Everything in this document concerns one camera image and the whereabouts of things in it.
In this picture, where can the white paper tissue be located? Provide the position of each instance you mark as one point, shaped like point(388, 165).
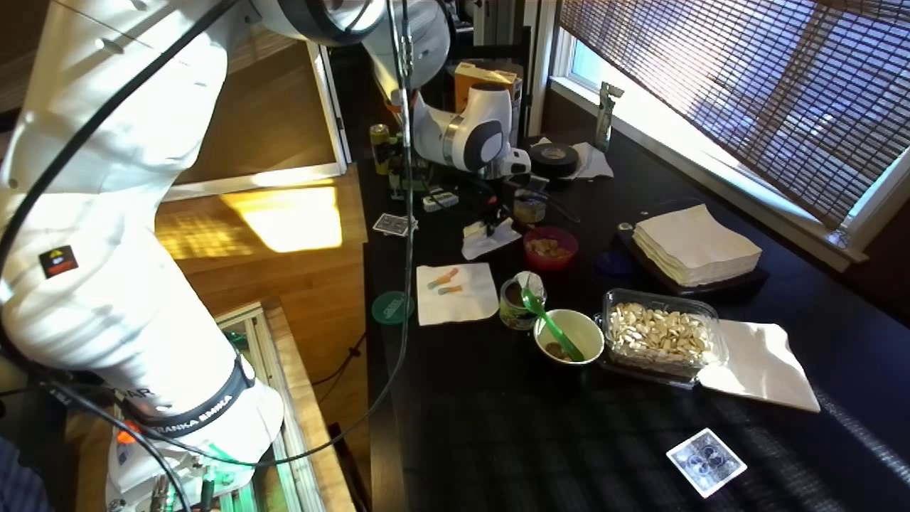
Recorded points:
point(473, 309)
point(484, 245)

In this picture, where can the green bowl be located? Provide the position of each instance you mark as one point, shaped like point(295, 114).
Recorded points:
point(584, 337)

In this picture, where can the yellow green gummy worm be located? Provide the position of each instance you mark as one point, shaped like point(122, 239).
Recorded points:
point(452, 288)

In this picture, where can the white flat napkin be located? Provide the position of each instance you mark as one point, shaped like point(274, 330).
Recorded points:
point(763, 366)

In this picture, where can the dark blue round lid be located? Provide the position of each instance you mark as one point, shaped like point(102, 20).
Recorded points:
point(615, 263)

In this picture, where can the single playing card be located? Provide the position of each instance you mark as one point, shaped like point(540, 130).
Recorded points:
point(706, 461)

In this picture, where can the white napkin stack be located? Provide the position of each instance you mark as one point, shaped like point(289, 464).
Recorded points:
point(699, 245)

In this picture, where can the orange jelly plastic cup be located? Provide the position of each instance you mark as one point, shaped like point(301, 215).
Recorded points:
point(531, 209)

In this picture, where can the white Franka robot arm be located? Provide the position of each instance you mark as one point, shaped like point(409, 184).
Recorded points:
point(115, 285)

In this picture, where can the open green tin can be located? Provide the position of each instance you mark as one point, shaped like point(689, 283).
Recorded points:
point(514, 309)

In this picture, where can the green plastic spoon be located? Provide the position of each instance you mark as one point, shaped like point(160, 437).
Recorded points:
point(550, 322)

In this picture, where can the orange gummy worm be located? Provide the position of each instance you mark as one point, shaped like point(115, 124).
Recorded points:
point(446, 278)

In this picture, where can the crumpled white paper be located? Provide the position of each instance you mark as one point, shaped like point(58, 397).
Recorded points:
point(598, 164)

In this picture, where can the black napkin tray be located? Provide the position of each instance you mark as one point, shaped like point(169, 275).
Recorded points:
point(749, 283)

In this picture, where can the red snack bowl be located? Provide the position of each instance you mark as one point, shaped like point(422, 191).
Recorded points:
point(554, 248)

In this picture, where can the black tape roll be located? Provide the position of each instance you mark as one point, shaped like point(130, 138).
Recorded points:
point(557, 160)

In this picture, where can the green round lid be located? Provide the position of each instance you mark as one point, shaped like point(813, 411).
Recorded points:
point(390, 309)

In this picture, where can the clear plastic nut container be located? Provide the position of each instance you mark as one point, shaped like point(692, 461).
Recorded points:
point(658, 337)

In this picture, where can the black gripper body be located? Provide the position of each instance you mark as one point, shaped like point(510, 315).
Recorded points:
point(498, 194)

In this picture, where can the white black stapler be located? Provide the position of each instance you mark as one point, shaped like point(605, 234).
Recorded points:
point(443, 201)

